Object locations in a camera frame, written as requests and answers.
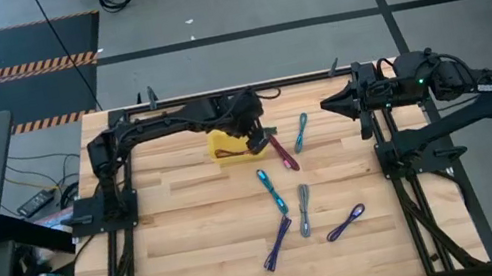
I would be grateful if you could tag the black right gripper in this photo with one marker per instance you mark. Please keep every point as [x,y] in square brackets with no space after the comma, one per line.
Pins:
[383,94]

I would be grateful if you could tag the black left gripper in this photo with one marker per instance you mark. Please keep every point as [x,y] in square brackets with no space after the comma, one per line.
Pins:
[243,110]

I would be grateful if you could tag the yellow translucent plastic bin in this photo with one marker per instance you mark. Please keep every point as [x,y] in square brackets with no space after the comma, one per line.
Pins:
[221,142]

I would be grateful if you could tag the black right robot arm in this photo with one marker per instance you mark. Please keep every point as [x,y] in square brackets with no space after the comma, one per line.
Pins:
[475,113]

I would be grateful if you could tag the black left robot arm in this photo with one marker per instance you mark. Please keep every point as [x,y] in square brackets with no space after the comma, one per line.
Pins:
[162,122]

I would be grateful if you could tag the black remote control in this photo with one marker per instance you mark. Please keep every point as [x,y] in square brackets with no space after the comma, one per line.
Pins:
[36,203]

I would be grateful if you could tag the black desk leg base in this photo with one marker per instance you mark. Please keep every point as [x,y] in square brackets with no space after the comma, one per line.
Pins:
[35,236]

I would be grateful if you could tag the black mat with hazard stripes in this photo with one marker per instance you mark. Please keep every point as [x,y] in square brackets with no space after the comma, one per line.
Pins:
[7,48]

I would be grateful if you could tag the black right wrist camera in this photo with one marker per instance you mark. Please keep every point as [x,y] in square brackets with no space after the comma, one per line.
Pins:
[370,73]

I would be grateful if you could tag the black aluminium table frame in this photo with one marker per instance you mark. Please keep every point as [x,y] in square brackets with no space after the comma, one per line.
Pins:
[307,79]

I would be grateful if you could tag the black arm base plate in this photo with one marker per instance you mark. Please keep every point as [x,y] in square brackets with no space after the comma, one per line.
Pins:
[89,226]
[393,168]

